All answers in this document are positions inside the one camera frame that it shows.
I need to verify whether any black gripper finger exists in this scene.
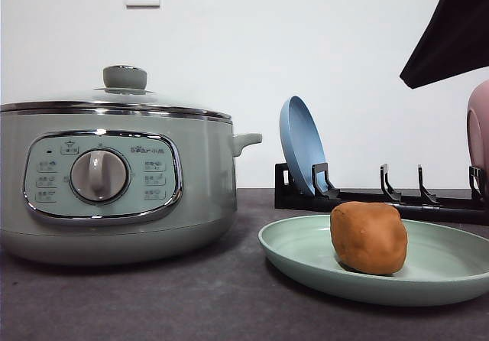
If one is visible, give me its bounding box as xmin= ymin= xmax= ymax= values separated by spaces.
xmin=400 ymin=0 xmax=489 ymax=89

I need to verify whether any brown potato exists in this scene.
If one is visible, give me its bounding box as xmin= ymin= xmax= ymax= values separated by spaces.
xmin=330 ymin=201 xmax=408 ymax=275

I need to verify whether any green plate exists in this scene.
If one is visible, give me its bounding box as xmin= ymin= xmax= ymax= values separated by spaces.
xmin=257 ymin=214 xmax=489 ymax=307

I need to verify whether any glass steamer lid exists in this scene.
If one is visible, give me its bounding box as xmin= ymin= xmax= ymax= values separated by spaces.
xmin=0 ymin=66 xmax=234 ymax=122

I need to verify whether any pink plate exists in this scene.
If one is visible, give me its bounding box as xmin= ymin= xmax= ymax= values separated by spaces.
xmin=466 ymin=79 xmax=489 ymax=200

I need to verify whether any black plate rack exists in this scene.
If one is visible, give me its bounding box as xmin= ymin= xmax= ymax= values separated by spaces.
xmin=275 ymin=163 xmax=489 ymax=224

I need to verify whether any blue plate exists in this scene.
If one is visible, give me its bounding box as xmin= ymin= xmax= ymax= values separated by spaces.
xmin=279 ymin=96 xmax=328 ymax=196

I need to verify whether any green electric steamer pot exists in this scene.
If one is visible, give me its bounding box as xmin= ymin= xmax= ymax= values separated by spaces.
xmin=0 ymin=110 xmax=262 ymax=265

